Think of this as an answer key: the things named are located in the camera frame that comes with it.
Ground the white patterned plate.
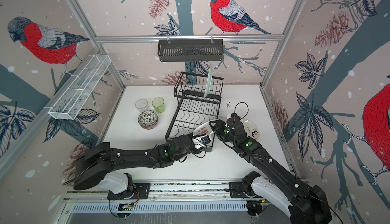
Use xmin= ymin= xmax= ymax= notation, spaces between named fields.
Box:
xmin=193 ymin=119 xmax=219 ymax=138

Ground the cream plate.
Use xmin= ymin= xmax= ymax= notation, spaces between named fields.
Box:
xmin=241 ymin=119 xmax=259 ymax=140

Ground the pink floral bowl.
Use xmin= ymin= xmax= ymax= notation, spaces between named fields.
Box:
xmin=137 ymin=110 xmax=158 ymax=127

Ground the green glass tumbler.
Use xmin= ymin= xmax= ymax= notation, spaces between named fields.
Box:
xmin=152 ymin=98 xmax=165 ymax=113

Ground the pale green plate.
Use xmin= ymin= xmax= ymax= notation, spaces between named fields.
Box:
xmin=204 ymin=65 xmax=213 ymax=98

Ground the clear plastic cup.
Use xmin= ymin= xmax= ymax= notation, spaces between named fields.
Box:
xmin=135 ymin=99 xmax=149 ymax=113

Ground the orange and blue patterned bowl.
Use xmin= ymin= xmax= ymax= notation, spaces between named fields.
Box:
xmin=140 ymin=123 xmax=157 ymax=130

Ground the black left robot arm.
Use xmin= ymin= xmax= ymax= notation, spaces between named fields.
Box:
xmin=73 ymin=133 xmax=210 ymax=190

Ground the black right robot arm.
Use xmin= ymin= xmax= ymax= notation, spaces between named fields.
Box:
xmin=209 ymin=113 xmax=332 ymax=224

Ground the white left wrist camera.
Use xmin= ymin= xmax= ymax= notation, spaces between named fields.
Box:
xmin=196 ymin=135 xmax=213 ymax=151

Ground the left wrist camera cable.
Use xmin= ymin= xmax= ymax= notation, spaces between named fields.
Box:
xmin=179 ymin=141 xmax=208 ymax=164

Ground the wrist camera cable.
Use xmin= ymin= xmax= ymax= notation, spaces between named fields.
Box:
xmin=179 ymin=141 xmax=208 ymax=164
xmin=233 ymin=101 xmax=250 ymax=121

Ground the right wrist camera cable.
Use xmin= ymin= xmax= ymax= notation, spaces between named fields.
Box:
xmin=233 ymin=101 xmax=250 ymax=121

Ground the black wire dish rack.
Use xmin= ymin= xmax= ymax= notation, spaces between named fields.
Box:
xmin=165 ymin=72 xmax=223 ymax=142

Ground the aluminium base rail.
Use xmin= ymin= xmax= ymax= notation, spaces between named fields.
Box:
xmin=59 ymin=180 xmax=272 ymax=218

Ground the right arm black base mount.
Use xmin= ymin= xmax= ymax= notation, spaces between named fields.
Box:
xmin=226 ymin=171 xmax=261 ymax=199

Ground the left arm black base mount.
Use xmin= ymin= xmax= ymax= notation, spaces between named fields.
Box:
xmin=102 ymin=172 xmax=151 ymax=200

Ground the black hanging wall basket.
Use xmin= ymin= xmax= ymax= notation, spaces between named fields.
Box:
xmin=157 ymin=39 xmax=224 ymax=62

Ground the horizontal aluminium frame bar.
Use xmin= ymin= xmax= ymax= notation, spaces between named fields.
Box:
xmin=95 ymin=35 xmax=284 ymax=44

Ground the white mesh wall shelf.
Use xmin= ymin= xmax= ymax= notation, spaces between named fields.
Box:
xmin=48 ymin=54 xmax=111 ymax=120

